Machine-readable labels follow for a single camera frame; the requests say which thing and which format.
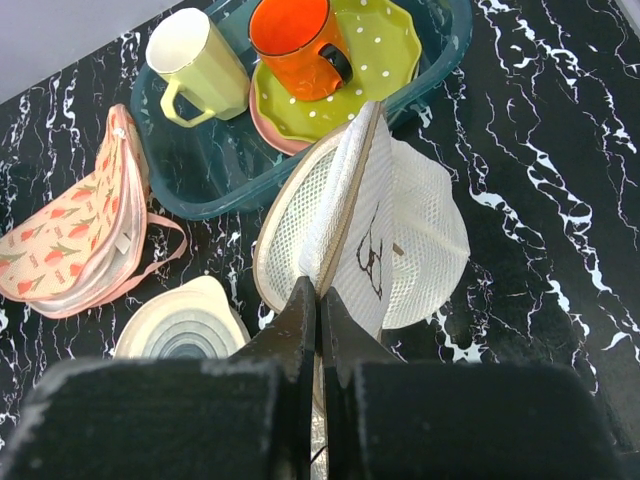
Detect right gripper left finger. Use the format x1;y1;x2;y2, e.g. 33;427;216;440
232;277;316;479

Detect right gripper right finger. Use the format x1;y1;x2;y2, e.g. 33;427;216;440
319;289;403;479

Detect white mesh laundry bag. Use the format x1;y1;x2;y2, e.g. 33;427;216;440
253;101;470;336

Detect pink floral laundry bag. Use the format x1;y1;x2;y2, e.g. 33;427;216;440
1;104;180;319

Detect swirl pattern ceramic plate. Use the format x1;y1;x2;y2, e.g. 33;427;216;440
113;275;251;359

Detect pink plate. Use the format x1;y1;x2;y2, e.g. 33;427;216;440
249;89;310;156

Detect green polka dot plate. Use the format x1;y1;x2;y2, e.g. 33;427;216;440
252;1;422;143

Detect orange mug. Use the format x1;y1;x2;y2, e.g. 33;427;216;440
248;0;354;102

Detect pale yellow mug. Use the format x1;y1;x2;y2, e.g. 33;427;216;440
146;8;250;128

